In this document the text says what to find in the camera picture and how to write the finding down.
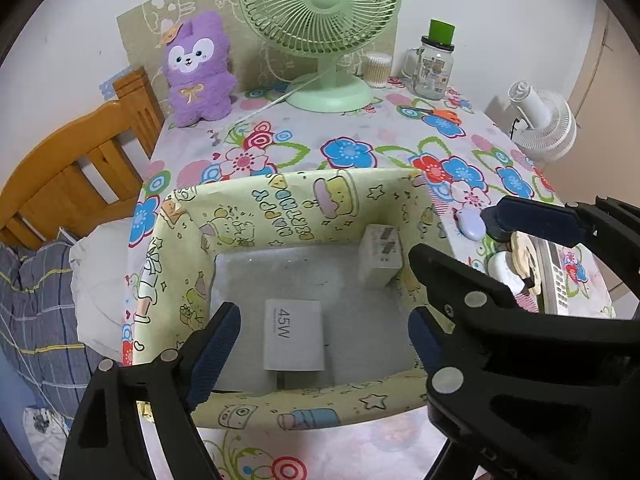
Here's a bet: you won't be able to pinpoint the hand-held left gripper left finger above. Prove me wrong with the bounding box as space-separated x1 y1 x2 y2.
59 301 242 480

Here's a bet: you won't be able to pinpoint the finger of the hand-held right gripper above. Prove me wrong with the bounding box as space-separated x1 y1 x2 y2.
409 244 640 357
481 196 640 256

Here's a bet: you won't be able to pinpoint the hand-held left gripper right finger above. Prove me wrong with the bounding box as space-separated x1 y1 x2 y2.
407 305 640 480

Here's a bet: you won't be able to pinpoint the beige round cartoon object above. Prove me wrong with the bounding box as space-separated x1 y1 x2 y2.
509 232 545 297

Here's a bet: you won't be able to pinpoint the white ribbed box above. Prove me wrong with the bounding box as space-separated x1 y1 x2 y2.
534 239 571 315

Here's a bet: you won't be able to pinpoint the yellow cartoon fabric storage box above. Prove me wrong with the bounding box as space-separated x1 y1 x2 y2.
131 167 453 431

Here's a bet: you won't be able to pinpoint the lavender oval object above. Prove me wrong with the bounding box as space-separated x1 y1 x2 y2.
457 207 488 242

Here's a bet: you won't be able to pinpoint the white cube charger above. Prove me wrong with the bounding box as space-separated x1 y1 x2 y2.
357 224 404 288

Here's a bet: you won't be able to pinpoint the white flat power adapter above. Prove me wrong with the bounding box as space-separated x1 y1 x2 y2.
263 299 328 388

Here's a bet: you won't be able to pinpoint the white clip fan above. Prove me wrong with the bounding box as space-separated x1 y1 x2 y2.
507 80 578 161

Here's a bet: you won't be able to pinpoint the white pillow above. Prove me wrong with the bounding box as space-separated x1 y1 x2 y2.
69 217 141 361

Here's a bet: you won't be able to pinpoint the beige door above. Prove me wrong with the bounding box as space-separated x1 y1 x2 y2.
570 0 640 161

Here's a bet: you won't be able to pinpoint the blue plaid bedding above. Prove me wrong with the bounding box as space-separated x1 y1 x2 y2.
0 240 126 421

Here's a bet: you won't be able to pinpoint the glass jar mug green lid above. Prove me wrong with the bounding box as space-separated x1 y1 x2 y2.
402 19 456 101

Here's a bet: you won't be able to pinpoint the white dark printed cloth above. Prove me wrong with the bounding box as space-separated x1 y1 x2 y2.
22 405 71 466

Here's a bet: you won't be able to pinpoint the floral tablecloth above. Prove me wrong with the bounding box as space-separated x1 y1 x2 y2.
120 72 618 480

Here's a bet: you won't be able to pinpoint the green desk fan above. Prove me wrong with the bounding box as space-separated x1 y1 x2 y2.
239 0 404 113

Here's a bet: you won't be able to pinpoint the cotton swab container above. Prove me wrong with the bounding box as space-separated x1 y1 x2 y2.
364 52 394 88

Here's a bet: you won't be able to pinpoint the purple plush toy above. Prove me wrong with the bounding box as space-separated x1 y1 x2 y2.
161 15 238 128

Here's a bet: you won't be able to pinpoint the blue patterned paper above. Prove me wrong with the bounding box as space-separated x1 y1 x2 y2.
100 67 133 101

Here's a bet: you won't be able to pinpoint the orange handled scissors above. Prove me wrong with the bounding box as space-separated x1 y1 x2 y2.
415 105 463 126

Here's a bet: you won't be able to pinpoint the white fan cable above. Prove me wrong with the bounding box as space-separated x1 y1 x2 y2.
212 72 323 141

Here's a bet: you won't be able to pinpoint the beige printed wall cloth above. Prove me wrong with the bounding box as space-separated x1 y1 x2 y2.
116 0 401 96

